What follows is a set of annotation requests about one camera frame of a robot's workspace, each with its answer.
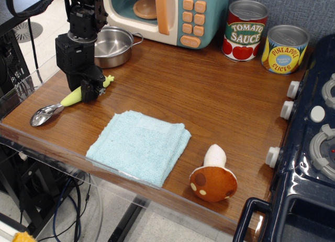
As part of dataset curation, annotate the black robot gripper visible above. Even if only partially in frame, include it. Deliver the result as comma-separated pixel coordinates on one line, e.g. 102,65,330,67
55,34,106,103

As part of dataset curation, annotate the yellow handled metal spoon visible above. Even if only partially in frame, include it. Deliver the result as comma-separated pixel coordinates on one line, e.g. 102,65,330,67
29,75,115,128

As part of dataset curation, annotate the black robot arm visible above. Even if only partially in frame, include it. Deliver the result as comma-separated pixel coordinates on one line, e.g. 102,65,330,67
5,0,108,102

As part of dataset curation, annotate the small steel pot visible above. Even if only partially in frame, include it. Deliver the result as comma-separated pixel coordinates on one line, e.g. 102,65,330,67
94,26,144,68

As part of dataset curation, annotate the light blue folded towel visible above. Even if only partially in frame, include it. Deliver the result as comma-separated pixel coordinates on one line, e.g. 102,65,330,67
86,111,191,188

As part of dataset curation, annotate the clear acrylic table guard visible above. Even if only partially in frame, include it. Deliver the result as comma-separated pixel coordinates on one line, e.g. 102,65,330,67
1,40,239,231

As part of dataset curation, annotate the black side desk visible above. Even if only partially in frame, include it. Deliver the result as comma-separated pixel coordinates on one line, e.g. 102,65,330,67
1,0,54,36

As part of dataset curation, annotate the teal toy microwave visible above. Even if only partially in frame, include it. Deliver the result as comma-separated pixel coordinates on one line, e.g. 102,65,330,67
104,0,229,49

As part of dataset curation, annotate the black table leg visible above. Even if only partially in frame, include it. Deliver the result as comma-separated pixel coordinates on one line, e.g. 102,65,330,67
108,196,150,242

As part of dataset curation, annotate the plush brown mushroom toy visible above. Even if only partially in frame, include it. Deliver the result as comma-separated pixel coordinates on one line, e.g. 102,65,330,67
189,144,238,202

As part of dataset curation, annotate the yellow plush object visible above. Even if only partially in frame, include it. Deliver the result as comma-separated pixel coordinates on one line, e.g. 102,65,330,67
12,232,36,242

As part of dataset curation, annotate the tomato sauce can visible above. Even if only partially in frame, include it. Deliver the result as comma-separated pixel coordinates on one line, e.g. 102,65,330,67
222,0,269,61

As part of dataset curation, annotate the pineapple slices can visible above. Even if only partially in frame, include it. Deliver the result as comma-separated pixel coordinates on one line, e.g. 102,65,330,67
261,25,310,75

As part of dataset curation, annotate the dark blue toy stove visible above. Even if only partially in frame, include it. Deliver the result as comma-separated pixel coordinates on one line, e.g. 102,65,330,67
233,34,334,241

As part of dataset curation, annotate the black cable under table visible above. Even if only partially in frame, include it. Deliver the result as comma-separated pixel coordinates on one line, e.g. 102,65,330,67
39,174,92,242

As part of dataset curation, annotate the blue cable under table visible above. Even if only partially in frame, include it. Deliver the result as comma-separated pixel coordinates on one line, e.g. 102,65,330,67
52,178,82,242

